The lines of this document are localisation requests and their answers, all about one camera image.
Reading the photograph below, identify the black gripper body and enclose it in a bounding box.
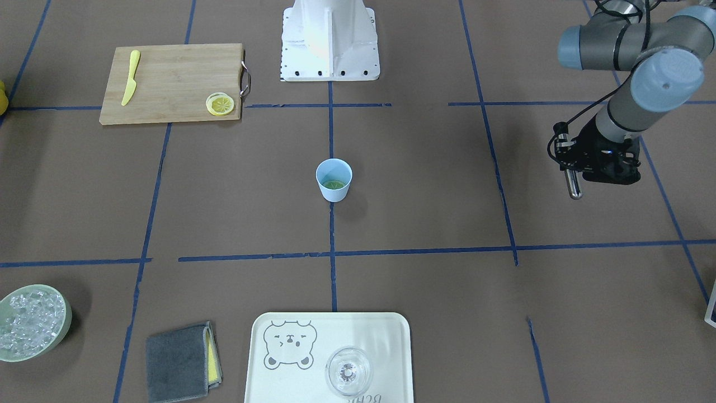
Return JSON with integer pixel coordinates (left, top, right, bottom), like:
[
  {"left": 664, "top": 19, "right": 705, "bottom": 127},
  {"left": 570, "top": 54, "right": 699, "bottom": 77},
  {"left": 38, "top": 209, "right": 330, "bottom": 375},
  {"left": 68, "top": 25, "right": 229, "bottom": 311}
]
[{"left": 576, "top": 120, "right": 641, "bottom": 184}]

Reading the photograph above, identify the steel muddler black tip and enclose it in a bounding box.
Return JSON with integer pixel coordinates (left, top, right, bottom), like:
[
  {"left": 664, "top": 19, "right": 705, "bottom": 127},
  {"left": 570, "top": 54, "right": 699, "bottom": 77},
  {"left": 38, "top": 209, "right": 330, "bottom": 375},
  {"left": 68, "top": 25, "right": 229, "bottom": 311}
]
[{"left": 563, "top": 169, "right": 583, "bottom": 200}]

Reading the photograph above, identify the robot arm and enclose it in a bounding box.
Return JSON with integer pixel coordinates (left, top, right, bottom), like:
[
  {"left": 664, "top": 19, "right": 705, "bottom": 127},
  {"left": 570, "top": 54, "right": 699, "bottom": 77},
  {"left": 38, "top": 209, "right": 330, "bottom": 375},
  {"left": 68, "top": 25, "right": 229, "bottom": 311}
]
[{"left": 547, "top": 1, "right": 715, "bottom": 185}]

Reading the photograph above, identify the light blue plastic cup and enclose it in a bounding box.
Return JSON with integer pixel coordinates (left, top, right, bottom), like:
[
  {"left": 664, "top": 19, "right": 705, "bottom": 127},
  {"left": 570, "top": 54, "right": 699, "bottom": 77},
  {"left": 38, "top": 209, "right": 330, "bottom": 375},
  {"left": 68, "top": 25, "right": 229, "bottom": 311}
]
[{"left": 315, "top": 158, "right": 353, "bottom": 203}]

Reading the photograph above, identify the yellow lemon slice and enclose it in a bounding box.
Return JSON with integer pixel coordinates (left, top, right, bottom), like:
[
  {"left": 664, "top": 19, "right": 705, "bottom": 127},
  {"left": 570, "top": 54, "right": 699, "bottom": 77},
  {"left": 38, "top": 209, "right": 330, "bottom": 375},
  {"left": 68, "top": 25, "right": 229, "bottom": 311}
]
[{"left": 205, "top": 92, "right": 235, "bottom": 116}]

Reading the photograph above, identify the green lime slice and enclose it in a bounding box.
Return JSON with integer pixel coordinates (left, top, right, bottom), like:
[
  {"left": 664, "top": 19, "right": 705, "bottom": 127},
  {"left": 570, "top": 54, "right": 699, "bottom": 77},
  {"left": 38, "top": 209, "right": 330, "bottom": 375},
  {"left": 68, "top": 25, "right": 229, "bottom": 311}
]
[{"left": 321, "top": 179, "right": 347, "bottom": 190}]

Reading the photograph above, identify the clear wine glass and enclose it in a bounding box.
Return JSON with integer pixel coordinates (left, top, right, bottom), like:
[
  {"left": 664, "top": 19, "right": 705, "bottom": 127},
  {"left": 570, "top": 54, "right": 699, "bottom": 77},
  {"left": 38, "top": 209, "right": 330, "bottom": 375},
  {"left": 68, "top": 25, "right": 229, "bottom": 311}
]
[{"left": 325, "top": 346, "right": 373, "bottom": 400}]

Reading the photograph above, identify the cream bear serving tray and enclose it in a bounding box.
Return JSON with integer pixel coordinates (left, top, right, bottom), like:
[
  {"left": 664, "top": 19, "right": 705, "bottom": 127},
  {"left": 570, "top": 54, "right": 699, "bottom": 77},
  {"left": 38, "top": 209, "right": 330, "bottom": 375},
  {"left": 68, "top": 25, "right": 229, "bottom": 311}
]
[{"left": 244, "top": 313, "right": 414, "bottom": 402}]

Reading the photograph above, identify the bamboo cutting board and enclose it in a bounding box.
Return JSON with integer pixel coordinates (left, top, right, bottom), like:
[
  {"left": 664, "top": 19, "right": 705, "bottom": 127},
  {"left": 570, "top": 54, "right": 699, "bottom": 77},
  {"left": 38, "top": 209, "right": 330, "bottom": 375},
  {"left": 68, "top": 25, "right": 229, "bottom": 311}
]
[{"left": 99, "top": 43, "right": 250, "bottom": 125}]

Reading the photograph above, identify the yellow folded cloth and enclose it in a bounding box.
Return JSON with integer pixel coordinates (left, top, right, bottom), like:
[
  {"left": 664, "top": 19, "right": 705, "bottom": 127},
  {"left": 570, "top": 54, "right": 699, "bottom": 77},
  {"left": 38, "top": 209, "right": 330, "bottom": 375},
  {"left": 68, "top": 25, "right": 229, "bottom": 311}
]
[{"left": 205, "top": 327, "right": 223, "bottom": 389}]

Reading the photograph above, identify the grey folded cloth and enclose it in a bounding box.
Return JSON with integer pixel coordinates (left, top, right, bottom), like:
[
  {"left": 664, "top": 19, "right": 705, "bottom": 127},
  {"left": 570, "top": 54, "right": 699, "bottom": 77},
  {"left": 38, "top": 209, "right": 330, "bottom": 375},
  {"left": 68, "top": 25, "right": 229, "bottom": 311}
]
[{"left": 145, "top": 321, "right": 213, "bottom": 402}]

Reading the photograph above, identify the yellow plastic knife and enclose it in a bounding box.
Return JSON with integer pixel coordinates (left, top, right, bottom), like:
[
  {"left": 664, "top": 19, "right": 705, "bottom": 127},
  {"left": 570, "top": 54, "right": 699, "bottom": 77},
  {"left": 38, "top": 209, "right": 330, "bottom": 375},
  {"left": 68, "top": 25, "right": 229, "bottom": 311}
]
[{"left": 120, "top": 49, "right": 141, "bottom": 106}]

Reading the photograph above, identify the green bowl of ice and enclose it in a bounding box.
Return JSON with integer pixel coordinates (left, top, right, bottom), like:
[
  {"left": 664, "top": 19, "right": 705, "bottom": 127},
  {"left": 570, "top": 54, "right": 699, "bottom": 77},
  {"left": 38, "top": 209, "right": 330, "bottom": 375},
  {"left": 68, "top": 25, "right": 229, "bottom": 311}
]
[{"left": 1, "top": 285, "right": 73, "bottom": 363}]

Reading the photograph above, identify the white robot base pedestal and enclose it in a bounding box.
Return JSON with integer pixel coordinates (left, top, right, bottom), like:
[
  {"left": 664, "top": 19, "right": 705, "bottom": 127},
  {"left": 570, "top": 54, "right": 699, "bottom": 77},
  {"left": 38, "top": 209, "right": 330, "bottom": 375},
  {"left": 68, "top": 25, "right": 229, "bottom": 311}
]
[{"left": 280, "top": 1, "right": 381, "bottom": 82}]

